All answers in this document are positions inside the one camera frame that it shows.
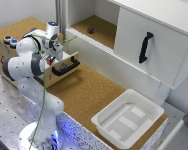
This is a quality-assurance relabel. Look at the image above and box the purple block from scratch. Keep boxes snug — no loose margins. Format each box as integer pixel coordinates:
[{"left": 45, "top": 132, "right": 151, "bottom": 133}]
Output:
[{"left": 87, "top": 26, "right": 95, "bottom": 35}]

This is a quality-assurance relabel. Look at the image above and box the white cabinet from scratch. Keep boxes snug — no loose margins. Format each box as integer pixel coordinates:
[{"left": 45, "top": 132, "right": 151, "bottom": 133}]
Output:
[{"left": 65, "top": 0, "right": 188, "bottom": 108}]

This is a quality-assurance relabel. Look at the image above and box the white sliding door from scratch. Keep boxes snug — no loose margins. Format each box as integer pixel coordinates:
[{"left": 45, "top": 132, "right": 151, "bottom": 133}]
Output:
[{"left": 113, "top": 6, "right": 188, "bottom": 90}]

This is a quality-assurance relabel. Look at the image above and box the pink block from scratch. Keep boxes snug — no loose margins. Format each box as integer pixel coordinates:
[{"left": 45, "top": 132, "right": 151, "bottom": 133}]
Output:
[{"left": 47, "top": 56, "right": 57, "bottom": 66}]

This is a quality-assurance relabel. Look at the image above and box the blue button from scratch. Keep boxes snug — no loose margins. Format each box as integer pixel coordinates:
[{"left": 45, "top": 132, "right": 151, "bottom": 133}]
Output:
[{"left": 9, "top": 38, "right": 19, "bottom": 48}]

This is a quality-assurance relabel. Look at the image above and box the black drawer handle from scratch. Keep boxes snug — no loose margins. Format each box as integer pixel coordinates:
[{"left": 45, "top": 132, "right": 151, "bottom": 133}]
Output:
[{"left": 51, "top": 56, "right": 81, "bottom": 77}]

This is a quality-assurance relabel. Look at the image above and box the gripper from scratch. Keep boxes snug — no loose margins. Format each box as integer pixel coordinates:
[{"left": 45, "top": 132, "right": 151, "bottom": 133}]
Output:
[{"left": 41, "top": 39, "right": 64, "bottom": 61}]

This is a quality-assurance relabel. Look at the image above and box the red button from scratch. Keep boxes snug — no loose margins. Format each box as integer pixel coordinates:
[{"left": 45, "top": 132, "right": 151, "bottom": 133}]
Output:
[{"left": 3, "top": 35, "right": 13, "bottom": 45}]

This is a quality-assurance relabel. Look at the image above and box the wooden drawer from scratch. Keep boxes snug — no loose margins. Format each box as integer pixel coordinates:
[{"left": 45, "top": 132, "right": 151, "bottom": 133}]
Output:
[{"left": 34, "top": 50, "right": 82, "bottom": 89}]

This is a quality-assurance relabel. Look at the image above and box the white plastic box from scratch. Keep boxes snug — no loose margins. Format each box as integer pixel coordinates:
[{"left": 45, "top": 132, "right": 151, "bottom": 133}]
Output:
[{"left": 90, "top": 88, "right": 165, "bottom": 150}]

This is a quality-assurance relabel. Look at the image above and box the green cable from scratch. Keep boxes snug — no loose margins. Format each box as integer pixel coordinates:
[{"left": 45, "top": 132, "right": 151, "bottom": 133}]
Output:
[{"left": 28, "top": 32, "right": 78, "bottom": 150}]

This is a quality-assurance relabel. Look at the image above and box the black door handle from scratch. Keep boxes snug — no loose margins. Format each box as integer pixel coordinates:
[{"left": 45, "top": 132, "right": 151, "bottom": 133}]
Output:
[{"left": 138, "top": 31, "right": 154, "bottom": 65}]

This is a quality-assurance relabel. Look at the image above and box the wooden drawer box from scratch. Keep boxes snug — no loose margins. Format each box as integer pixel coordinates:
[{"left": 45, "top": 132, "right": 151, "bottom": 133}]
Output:
[{"left": 0, "top": 16, "right": 66, "bottom": 88}]

